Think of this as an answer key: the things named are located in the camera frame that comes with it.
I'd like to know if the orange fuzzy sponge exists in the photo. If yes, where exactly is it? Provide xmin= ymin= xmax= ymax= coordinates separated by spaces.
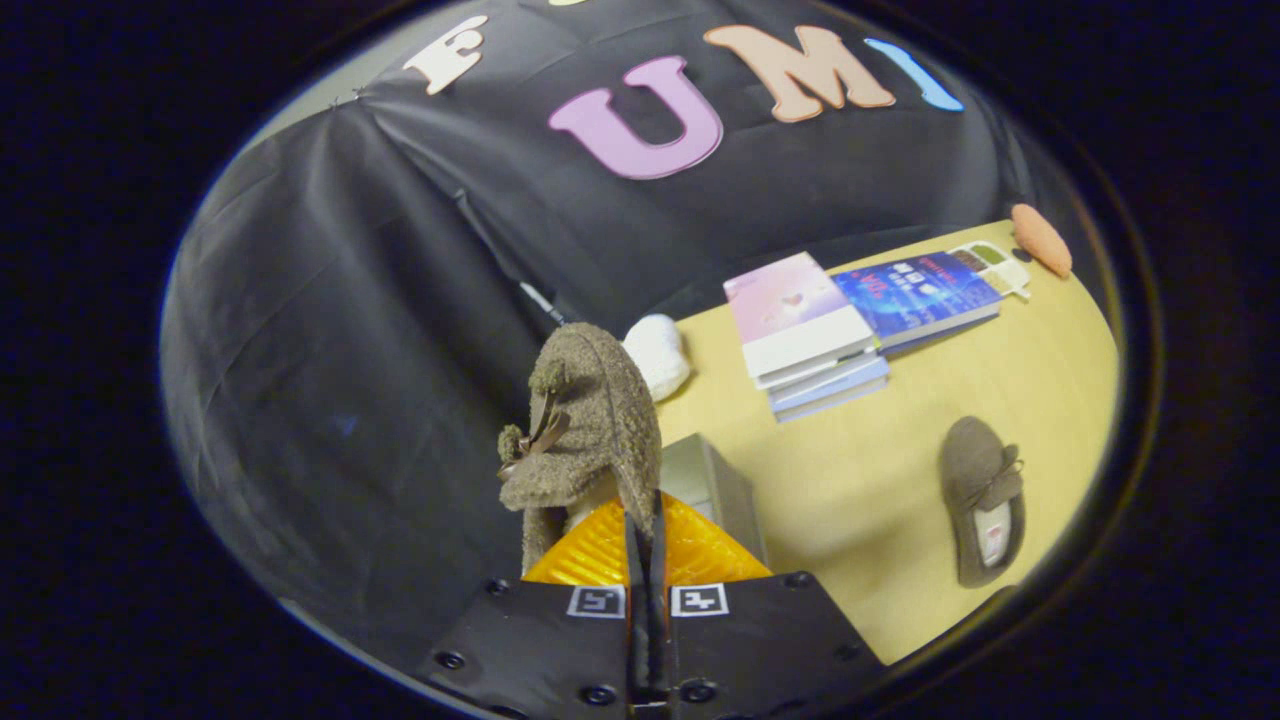
xmin=1010 ymin=203 xmax=1074 ymax=279

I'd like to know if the grey storage box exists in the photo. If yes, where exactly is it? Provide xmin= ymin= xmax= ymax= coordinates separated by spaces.
xmin=660 ymin=433 xmax=769 ymax=566

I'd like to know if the blue cover book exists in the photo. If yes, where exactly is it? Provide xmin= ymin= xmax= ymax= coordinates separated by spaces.
xmin=832 ymin=252 xmax=1004 ymax=356

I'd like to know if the pink cover book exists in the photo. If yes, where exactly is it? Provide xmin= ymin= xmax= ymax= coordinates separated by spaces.
xmin=723 ymin=252 xmax=876 ymax=379

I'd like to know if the light blue paperback book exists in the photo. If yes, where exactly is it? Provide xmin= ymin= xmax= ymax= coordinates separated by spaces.
xmin=768 ymin=358 xmax=891 ymax=423

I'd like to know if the thin white strip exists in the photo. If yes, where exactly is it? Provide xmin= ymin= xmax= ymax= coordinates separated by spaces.
xmin=520 ymin=283 xmax=567 ymax=327

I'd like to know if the white paperback book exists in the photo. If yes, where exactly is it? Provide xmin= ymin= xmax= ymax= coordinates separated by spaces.
xmin=755 ymin=345 xmax=883 ymax=393

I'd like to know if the white fluffy plush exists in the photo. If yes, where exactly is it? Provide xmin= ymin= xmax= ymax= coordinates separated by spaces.
xmin=622 ymin=314 xmax=692 ymax=403

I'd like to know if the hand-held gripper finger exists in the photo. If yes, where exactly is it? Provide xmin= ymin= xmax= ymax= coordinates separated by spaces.
xmin=650 ymin=488 xmax=886 ymax=720
xmin=415 ymin=490 xmax=651 ymax=720

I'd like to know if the white compartment seed tray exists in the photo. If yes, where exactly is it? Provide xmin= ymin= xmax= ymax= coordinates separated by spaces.
xmin=948 ymin=241 xmax=1033 ymax=299

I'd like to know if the brown fuzzy slipper shoe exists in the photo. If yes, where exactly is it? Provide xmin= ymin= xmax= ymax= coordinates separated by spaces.
xmin=938 ymin=416 xmax=1027 ymax=589
xmin=497 ymin=322 xmax=663 ymax=576

